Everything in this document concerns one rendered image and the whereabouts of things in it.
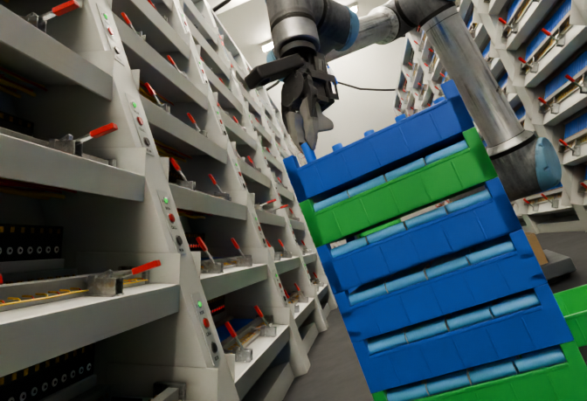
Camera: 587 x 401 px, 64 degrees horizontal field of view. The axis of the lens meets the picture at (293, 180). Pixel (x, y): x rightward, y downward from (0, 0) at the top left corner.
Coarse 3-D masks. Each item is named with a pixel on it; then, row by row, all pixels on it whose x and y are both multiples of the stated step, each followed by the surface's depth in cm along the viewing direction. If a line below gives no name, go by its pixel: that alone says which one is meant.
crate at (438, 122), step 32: (448, 96) 70; (384, 128) 73; (416, 128) 72; (448, 128) 70; (288, 160) 79; (320, 160) 77; (352, 160) 75; (384, 160) 73; (416, 160) 81; (320, 192) 77
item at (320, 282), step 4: (312, 276) 282; (316, 276) 263; (320, 276) 281; (324, 276) 280; (312, 280) 272; (316, 280) 279; (320, 280) 281; (324, 280) 280; (316, 284) 262; (320, 284) 262; (324, 284) 276; (316, 288) 221; (320, 288) 251; (324, 288) 259; (316, 292) 221; (320, 292) 235; (324, 292) 258; (320, 296) 234; (320, 300) 234
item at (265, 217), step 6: (252, 198) 159; (258, 210) 165; (276, 210) 219; (282, 210) 218; (258, 216) 164; (264, 216) 174; (270, 216) 185; (276, 216) 198; (282, 216) 218; (264, 222) 174; (270, 222) 185; (276, 222) 198; (282, 222) 212
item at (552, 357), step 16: (528, 352) 68; (544, 352) 65; (560, 352) 64; (480, 368) 70; (496, 368) 67; (512, 368) 66; (528, 368) 65; (416, 384) 73; (432, 384) 70; (448, 384) 69; (464, 384) 68; (400, 400) 72
